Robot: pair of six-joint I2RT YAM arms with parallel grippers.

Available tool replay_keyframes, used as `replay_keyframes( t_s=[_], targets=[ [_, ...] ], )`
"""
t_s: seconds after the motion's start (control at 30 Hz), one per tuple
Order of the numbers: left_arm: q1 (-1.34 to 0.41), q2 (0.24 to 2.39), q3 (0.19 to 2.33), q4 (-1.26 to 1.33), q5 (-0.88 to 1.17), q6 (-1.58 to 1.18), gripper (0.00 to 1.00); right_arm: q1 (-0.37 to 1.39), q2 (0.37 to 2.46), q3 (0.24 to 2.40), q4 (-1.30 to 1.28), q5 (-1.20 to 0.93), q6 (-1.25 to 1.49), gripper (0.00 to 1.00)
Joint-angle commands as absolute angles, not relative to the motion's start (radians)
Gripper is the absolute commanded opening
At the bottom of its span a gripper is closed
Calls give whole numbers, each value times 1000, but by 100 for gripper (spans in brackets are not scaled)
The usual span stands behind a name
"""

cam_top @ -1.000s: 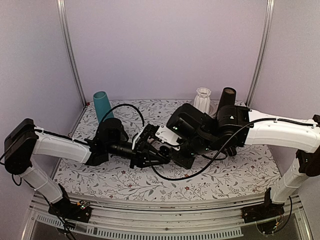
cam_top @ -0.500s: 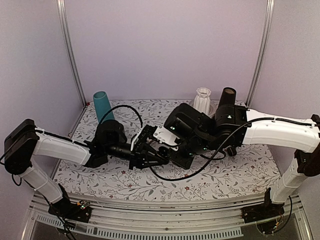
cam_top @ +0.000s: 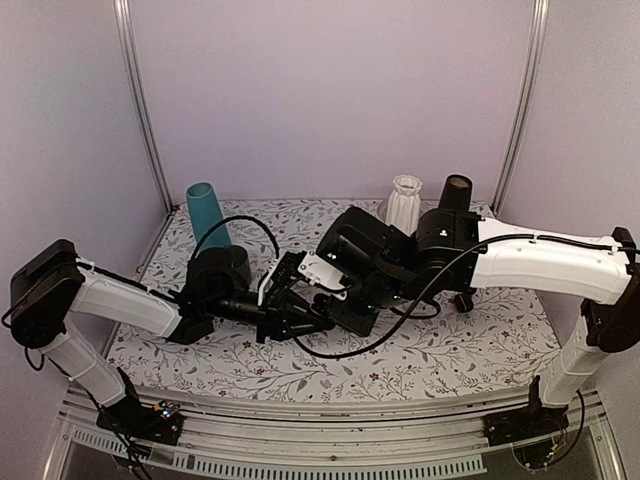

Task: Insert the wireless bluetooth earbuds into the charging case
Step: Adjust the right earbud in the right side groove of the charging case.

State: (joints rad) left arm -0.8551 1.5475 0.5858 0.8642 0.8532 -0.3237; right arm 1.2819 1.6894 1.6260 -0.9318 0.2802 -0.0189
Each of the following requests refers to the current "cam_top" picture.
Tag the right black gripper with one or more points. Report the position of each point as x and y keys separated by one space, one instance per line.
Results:
x=360 y=325

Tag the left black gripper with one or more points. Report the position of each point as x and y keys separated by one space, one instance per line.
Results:
x=277 y=317

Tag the black glossy charging case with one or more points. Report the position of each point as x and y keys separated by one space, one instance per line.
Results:
x=322 y=305

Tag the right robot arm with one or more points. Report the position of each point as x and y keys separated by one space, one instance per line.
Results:
x=368 y=266

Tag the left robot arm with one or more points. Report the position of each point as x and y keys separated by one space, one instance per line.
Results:
x=58 y=281

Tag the black open earbud case right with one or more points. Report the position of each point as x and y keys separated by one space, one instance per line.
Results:
x=463 y=302

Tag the dark grey mug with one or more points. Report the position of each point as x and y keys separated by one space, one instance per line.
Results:
x=240 y=263

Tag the white round plate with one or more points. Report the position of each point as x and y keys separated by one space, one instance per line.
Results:
x=382 y=210

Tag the white ribbed vase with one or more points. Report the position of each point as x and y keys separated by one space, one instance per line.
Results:
x=404 y=203

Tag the teal tapered vase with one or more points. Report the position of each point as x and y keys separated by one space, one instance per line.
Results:
x=205 y=212

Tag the floral patterned table mat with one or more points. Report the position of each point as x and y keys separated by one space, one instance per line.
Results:
x=501 y=344

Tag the black tapered vase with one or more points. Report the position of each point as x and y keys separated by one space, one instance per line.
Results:
x=456 y=193

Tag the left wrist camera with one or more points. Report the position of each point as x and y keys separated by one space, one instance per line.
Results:
x=281 y=271

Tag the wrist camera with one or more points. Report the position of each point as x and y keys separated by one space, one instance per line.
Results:
x=319 y=273
x=281 y=271

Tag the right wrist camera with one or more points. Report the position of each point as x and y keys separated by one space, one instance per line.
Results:
x=319 y=273

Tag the aluminium front rail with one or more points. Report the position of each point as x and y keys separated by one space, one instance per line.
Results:
x=254 y=439

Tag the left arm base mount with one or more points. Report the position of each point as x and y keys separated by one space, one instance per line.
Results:
x=161 y=423

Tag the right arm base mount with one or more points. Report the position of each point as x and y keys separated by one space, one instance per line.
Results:
x=530 y=421

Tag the left aluminium frame post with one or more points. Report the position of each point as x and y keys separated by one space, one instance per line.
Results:
x=124 y=25

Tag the aluminium frame post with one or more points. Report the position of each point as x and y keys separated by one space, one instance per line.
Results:
x=533 y=57
x=124 y=25

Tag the right aluminium frame post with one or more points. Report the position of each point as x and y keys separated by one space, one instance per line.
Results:
x=533 y=57

